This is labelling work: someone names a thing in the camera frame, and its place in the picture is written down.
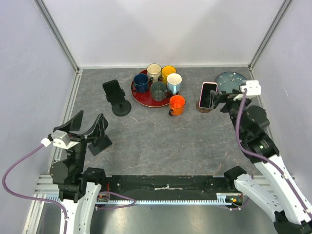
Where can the slotted cable duct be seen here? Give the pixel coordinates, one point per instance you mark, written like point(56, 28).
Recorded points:
point(221, 200)

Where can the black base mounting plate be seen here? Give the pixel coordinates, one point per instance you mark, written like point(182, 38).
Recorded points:
point(169, 187)

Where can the black angled phone stand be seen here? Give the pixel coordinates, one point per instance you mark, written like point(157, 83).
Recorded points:
point(101, 144)

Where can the pink case smartphone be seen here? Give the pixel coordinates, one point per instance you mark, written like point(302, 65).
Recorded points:
point(205, 91)

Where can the blue ceramic plate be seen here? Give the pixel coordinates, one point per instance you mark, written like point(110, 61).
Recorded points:
point(229, 81)

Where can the red round tray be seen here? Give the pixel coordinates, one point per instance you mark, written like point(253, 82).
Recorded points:
point(146, 98)

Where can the black round-base phone stand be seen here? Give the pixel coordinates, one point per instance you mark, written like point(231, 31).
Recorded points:
point(120, 106)

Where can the orange mug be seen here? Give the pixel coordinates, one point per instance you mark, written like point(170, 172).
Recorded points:
point(176, 105)

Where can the cream mug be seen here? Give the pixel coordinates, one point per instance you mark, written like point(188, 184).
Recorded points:
point(154, 72)

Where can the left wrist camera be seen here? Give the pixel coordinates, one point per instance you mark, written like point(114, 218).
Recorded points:
point(59, 139)

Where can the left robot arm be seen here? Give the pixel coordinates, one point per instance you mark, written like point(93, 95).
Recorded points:
point(78, 187)

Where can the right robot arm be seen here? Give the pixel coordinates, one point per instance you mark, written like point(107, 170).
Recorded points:
point(289, 210)

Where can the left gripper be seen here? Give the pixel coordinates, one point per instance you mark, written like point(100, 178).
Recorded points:
point(74, 124)

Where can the dark blue mug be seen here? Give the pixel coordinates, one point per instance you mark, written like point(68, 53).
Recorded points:
point(140, 83)

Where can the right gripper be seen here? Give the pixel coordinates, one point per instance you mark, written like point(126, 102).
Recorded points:
point(229, 99)

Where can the grey glass mug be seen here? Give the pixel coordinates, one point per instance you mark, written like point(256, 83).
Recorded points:
point(159, 91)

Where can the black phone on stand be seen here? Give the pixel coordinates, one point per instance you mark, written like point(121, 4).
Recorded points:
point(113, 91)

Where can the yellow mug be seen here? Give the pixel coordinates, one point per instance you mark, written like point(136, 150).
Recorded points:
point(165, 71)

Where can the light blue white mug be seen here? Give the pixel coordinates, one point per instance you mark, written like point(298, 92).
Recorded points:
point(174, 81)

